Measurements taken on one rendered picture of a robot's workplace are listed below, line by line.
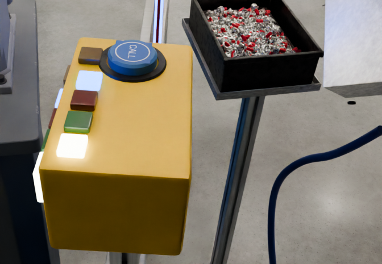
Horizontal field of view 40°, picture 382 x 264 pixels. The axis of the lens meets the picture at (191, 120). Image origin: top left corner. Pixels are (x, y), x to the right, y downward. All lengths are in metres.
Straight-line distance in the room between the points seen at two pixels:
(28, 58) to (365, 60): 0.42
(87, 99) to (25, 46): 0.34
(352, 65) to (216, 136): 1.31
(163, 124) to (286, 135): 1.66
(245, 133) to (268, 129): 1.08
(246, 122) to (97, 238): 0.58
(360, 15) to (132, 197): 0.44
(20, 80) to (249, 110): 0.42
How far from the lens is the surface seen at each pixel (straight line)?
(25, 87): 0.65
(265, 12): 0.99
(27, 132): 0.59
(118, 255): 0.53
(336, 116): 2.19
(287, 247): 1.68
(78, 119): 0.37
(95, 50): 0.44
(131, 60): 0.42
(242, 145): 0.97
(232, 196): 1.08
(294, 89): 0.87
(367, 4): 0.71
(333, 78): 0.70
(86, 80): 0.40
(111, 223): 0.38
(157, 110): 0.39
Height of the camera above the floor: 1.32
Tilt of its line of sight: 41 degrees down
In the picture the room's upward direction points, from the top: 7 degrees clockwise
